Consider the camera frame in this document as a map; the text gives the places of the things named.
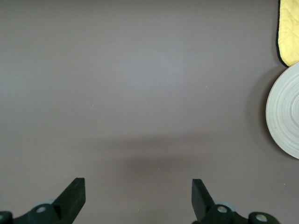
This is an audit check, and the round wooden plate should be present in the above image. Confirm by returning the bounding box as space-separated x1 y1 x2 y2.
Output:
265 62 299 161

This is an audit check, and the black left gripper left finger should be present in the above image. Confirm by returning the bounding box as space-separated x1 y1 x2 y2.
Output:
0 178 86 224

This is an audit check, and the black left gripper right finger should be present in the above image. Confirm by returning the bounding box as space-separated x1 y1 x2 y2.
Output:
191 179 280 224

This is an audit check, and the brown table cover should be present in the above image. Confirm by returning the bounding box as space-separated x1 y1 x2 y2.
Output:
0 0 299 224

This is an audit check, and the yellow quilted oven mitt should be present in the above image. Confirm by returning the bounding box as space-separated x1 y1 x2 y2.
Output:
275 0 299 68

